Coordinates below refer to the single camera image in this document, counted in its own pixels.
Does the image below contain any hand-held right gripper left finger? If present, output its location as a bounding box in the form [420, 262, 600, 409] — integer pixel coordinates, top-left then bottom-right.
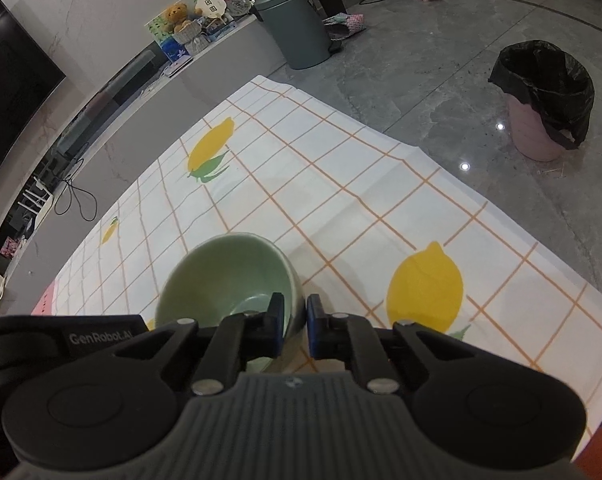
[103, 294, 286, 396]

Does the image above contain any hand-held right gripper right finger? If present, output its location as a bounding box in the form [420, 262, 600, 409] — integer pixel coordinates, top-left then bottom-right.
[306, 294, 504, 395]

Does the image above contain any green ceramic bowl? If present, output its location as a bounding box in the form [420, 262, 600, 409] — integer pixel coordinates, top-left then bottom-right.
[153, 233, 304, 373]

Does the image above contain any white checked lemon tablecloth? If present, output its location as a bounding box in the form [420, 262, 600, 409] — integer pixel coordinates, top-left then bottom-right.
[53, 75, 602, 443]

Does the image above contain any white marble TV cabinet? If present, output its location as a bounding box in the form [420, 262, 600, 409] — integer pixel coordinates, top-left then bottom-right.
[0, 12, 288, 317]

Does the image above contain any black flat television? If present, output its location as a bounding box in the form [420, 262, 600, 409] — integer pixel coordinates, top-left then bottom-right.
[0, 0, 68, 202]

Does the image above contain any blue book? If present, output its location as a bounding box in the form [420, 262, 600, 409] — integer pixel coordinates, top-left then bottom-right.
[160, 39, 190, 62]

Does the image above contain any grey pedal trash bin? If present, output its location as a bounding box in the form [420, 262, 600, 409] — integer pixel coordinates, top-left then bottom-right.
[253, 0, 342, 71]

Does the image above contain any woven basket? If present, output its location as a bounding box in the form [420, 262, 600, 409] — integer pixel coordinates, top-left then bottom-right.
[173, 22, 205, 55]

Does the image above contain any pink bin with black bag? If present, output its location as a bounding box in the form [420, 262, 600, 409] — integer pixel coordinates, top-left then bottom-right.
[488, 40, 596, 163]

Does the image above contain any white round hand fan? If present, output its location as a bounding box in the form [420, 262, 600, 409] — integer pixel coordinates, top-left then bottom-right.
[195, 0, 230, 25]

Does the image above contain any brown teddy bear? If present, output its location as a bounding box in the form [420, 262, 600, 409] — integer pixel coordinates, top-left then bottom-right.
[162, 3, 192, 34]

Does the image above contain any black cable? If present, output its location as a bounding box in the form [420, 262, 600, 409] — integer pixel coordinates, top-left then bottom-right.
[53, 159, 100, 222]

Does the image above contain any white wire rack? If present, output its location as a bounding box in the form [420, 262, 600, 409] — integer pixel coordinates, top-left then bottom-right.
[18, 176, 58, 212]

